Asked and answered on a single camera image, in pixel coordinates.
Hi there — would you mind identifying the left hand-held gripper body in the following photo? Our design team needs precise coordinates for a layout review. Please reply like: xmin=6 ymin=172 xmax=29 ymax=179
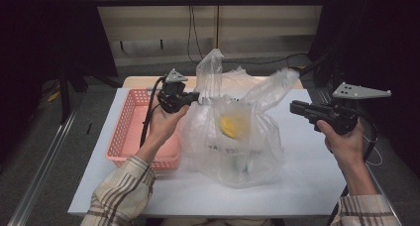
xmin=157 ymin=68 xmax=192 ymax=114

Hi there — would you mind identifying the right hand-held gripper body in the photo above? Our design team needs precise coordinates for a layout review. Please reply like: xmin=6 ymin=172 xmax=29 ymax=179
xmin=313 ymin=81 xmax=392 ymax=137

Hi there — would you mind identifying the pink plastic basket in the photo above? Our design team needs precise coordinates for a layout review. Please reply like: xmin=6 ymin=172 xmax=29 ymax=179
xmin=105 ymin=88 xmax=183 ymax=171

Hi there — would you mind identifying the clear plastic bag yellow face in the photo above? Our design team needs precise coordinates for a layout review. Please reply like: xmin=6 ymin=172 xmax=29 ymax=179
xmin=179 ymin=48 xmax=301 ymax=190

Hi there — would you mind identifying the person's right hand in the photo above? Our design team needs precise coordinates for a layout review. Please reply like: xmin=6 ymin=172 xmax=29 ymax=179
xmin=315 ymin=118 xmax=367 ymax=170

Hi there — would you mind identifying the person's left hand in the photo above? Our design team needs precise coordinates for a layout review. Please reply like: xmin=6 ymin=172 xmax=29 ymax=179
xmin=148 ymin=97 xmax=191 ymax=148

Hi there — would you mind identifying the black metal stand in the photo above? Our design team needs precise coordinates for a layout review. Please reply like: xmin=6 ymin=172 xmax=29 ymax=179
xmin=56 ymin=62 xmax=89 ymax=125
xmin=292 ymin=50 xmax=343 ymax=103

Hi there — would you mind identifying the dark curtain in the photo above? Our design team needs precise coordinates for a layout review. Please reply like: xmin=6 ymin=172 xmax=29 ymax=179
xmin=0 ymin=0 xmax=119 ymax=161
xmin=307 ymin=0 xmax=420 ymax=177

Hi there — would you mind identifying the black horizontal bar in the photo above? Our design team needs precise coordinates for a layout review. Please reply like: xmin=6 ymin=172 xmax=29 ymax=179
xmin=93 ymin=0 xmax=331 ymax=7

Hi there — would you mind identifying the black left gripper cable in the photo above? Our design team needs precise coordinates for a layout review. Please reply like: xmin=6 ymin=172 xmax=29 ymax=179
xmin=139 ymin=76 xmax=166 ymax=149

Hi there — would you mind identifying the white cable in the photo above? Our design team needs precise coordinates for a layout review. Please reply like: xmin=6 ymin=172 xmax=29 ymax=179
xmin=362 ymin=135 xmax=384 ymax=168

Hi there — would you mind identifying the black hanging cable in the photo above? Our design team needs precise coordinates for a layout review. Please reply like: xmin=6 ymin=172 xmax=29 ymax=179
xmin=186 ymin=4 xmax=207 ymax=64

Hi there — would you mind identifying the black floor cable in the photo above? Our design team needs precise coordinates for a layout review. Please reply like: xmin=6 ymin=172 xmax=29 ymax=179
xmin=221 ymin=53 xmax=311 ymax=71

